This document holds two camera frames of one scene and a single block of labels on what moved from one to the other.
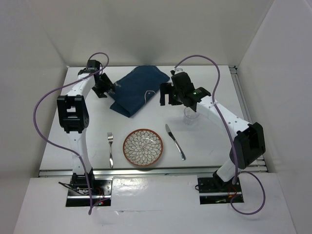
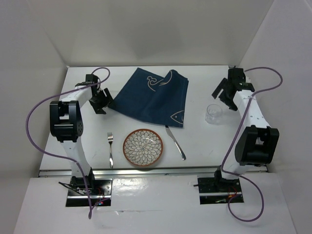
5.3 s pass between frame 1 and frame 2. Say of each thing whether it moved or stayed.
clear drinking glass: moved
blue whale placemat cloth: moved
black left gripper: moved
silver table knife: stayed
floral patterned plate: stayed
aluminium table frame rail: stayed
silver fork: stayed
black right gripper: moved
